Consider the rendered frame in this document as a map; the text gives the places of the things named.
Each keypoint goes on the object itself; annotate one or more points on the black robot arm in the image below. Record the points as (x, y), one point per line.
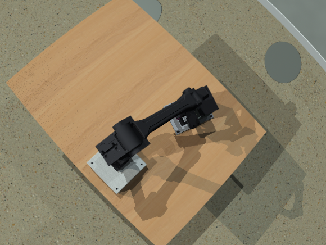
(130, 137)

